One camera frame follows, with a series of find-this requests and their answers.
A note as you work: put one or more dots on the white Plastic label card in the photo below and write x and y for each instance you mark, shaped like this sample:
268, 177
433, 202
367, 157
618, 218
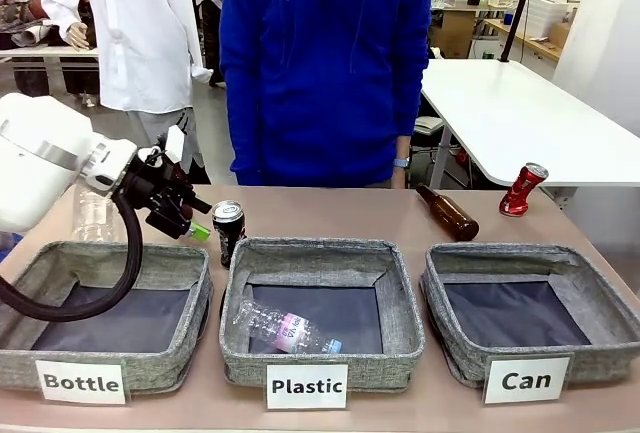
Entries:
307, 386

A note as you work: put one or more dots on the white background table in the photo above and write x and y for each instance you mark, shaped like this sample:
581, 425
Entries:
45, 53

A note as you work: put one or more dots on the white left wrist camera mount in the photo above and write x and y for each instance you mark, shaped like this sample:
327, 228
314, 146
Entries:
175, 143

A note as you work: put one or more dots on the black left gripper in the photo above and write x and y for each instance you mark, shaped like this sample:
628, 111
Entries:
145, 188

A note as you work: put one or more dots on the brown cardboard box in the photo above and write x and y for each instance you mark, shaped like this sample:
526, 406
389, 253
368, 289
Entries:
452, 35

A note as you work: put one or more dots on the pile of clothes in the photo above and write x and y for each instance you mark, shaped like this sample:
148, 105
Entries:
20, 3

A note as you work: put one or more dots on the grey mannequin shorts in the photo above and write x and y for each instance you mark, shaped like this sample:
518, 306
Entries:
150, 125

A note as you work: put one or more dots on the clear bottle with pink label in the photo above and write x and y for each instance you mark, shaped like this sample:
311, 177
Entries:
300, 328

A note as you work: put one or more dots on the grey fabric basket labelled Bottle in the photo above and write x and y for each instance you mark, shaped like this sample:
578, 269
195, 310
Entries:
165, 368

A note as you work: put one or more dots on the white Bottle label card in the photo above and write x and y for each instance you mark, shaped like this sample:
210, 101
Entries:
82, 382

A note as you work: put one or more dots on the person's left forearm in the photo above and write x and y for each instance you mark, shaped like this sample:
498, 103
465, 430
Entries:
404, 147

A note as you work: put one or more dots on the person in blue hoodie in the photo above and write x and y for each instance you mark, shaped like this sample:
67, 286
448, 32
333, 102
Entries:
320, 78

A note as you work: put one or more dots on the large clear plastic bottle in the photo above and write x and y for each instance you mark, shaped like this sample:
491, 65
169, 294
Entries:
92, 218

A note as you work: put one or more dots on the brown glass beer bottle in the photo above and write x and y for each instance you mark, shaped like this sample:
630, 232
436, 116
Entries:
450, 215

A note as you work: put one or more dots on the wooden workbench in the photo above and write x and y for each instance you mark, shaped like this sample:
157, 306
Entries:
530, 38

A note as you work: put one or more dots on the person's left hand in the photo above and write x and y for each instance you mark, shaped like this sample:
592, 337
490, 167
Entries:
399, 178

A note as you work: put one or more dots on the black crushed drink can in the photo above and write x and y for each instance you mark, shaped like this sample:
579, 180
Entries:
227, 238

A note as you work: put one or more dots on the white plastic crates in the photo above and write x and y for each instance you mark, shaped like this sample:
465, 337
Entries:
547, 10

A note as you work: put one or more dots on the grey fabric basket labelled Can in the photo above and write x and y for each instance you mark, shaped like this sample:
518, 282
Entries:
600, 363

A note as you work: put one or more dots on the person in white shirt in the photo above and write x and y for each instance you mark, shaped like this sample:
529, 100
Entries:
140, 28

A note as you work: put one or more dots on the red crushed drink can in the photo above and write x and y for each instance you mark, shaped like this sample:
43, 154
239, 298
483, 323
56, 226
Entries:
522, 190

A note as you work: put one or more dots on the beige mannequin hand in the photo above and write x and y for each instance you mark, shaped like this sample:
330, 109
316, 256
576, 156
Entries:
79, 37

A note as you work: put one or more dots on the light blue wristwatch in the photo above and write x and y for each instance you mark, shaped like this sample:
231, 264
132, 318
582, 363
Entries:
401, 162

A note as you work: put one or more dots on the large white table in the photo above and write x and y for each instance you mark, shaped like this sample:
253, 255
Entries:
500, 118

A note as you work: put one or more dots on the grey fabric basket labelled Plastic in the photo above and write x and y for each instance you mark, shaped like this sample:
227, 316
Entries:
240, 368

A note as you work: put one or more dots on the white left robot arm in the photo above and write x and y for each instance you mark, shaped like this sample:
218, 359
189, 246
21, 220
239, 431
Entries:
35, 163

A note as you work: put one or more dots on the white Can label card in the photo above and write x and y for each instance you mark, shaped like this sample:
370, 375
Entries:
526, 380

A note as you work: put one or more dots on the black mannequin legs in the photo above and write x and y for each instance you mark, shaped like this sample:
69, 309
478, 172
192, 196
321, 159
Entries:
199, 170

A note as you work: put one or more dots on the black tripod pole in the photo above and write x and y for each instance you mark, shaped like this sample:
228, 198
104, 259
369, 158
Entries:
517, 8

